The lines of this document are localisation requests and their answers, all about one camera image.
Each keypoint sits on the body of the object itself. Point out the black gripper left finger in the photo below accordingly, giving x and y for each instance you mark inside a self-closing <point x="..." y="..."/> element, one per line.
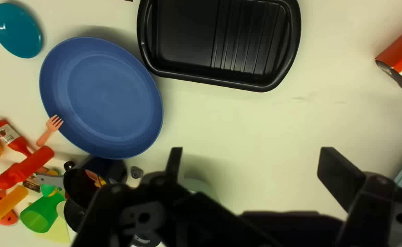
<point x="174" y="166"/>

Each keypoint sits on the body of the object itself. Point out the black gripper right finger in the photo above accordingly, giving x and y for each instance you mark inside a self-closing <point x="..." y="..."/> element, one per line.
<point x="340" y="178"/>

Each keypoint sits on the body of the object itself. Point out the large blue plate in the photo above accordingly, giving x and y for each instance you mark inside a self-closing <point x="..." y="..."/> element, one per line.
<point x="102" y="96"/>

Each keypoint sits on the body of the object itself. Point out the small teal plate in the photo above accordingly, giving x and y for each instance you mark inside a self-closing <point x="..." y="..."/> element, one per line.
<point x="17" y="29"/>

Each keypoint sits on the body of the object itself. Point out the pale green bowl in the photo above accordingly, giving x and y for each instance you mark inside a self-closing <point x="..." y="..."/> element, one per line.
<point x="198" y="185"/>

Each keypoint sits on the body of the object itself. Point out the pink plastic fork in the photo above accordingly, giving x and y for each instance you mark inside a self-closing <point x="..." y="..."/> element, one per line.
<point x="50" y="129"/>

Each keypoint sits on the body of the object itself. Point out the black ribbed baking tray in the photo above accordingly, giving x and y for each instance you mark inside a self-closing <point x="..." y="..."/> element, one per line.
<point x="219" y="38"/>

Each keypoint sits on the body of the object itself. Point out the red toy ketchup bottle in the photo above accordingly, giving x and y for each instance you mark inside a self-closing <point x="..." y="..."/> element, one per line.
<point x="8" y="134"/>

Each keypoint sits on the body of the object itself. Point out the orange toy mustard bottle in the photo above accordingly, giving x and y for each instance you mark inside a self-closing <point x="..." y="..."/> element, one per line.
<point x="6" y="203"/>

